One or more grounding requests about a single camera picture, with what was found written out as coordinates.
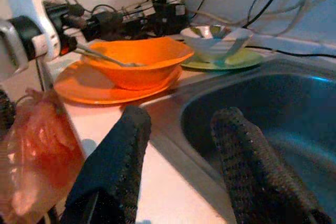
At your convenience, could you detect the green plate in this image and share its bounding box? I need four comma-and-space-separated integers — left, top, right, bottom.
181, 48, 265, 71

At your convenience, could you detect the stainless steel sink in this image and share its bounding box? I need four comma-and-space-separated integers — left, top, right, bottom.
141, 58, 336, 224

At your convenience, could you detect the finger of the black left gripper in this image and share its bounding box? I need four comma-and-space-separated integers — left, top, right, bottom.
59, 36, 78, 56

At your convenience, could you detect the red plastic bag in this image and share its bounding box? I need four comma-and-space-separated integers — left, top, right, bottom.
0, 89, 86, 224

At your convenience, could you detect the orange bowl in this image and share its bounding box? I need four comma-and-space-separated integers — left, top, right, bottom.
82, 37, 195, 91

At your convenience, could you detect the thin black power cable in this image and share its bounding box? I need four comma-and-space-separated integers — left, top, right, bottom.
243, 0, 336, 58

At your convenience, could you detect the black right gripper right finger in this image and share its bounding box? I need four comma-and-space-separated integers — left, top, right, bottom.
211, 107, 333, 224

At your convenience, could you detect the metal spoon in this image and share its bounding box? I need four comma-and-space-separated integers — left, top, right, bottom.
75, 42, 145, 68

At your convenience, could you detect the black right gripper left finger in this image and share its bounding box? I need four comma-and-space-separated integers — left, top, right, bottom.
61, 105, 152, 224

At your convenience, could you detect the black power strip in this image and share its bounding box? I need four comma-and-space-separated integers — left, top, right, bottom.
81, 11, 153, 41

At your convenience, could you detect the white bowl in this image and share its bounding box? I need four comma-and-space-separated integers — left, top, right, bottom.
180, 25, 254, 63

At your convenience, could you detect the orange plate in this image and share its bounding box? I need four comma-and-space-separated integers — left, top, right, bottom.
54, 60, 183, 105

